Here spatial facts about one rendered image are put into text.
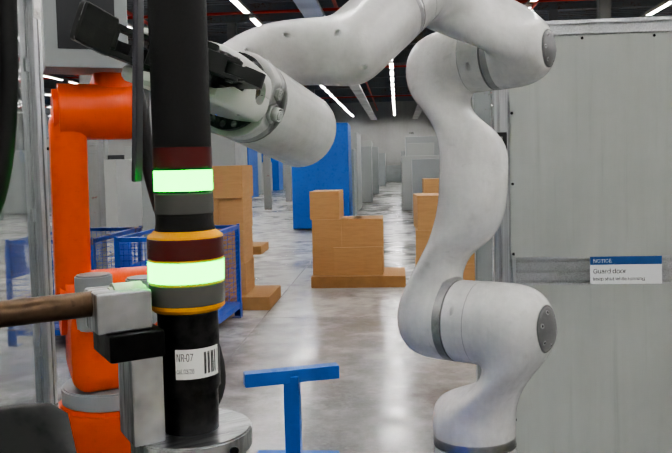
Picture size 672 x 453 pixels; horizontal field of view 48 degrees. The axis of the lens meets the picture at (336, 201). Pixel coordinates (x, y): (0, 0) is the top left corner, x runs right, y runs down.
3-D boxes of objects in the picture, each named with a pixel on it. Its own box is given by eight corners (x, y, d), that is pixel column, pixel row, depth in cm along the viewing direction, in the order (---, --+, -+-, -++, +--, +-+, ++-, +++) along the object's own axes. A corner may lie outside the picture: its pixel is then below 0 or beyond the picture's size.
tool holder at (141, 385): (113, 491, 39) (105, 300, 38) (83, 447, 45) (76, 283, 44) (272, 453, 43) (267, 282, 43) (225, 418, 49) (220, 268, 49)
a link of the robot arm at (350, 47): (314, -40, 98) (160, 70, 79) (426, -17, 92) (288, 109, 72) (317, 23, 104) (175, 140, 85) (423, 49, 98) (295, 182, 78)
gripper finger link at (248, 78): (282, 99, 62) (241, 77, 58) (213, 85, 66) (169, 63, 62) (286, 86, 62) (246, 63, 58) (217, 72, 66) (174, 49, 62)
